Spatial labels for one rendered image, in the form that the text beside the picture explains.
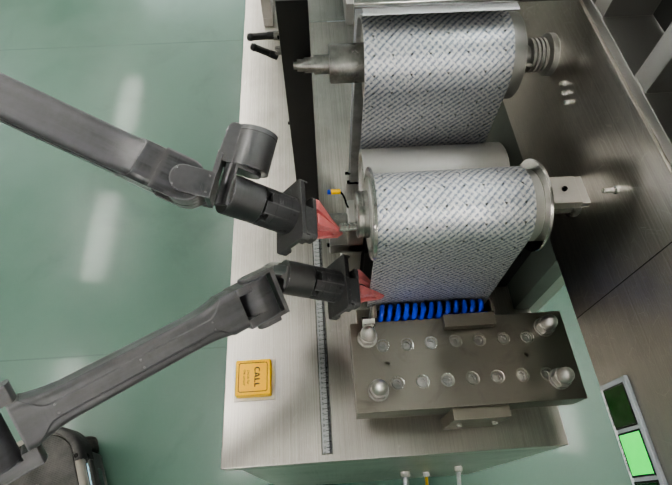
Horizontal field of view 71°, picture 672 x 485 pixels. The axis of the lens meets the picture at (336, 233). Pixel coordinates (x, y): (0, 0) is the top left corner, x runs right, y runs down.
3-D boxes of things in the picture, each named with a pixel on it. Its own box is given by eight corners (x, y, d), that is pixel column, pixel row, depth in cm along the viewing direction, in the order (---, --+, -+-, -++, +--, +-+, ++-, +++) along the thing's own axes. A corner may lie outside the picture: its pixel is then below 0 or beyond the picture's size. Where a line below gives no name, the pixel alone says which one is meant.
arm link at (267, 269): (262, 331, 74) (240, 281, 73) (239, 322, 84) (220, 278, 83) (323, 297, 80) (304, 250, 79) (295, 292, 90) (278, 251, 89)
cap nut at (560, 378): (545, 369, 84) (556, 362, 80) (566, 367, 84) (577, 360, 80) (551, 390, 82) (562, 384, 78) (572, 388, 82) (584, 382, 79)
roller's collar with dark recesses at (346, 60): (328, 66, 84) (327, 35, 79) (361, 65, 85) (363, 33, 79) (330, 92, 81) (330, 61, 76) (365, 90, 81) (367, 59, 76)
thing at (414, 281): (367, 304, 92) (373, 261, 76) (485, 297, 93) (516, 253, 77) (367, 307, 92) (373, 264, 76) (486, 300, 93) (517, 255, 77)
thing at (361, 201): (355, 181, 73) (359, 223, 70) (367, 180, 73) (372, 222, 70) (353, 207, 80) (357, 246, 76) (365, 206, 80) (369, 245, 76)
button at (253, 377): (238, 363, 98) (235, 360, 96) (272, 361, 98) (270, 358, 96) (236, 398, 94) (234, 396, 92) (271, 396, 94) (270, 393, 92)
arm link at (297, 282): (280, 293, 75) (286, 258, 76) (264, 291, 81) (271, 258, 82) (318, 300, 78) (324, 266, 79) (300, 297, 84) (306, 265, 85)
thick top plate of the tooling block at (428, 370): (349, 334, 94) (349, 323, 88) (547, 321, 95) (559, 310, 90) (355, 419, 86) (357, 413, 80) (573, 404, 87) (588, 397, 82)
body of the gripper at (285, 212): (287, 258, 70) (243, 245, 66) (285, 201, 76) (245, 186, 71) (313, 239, 66) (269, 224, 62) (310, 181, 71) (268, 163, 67)
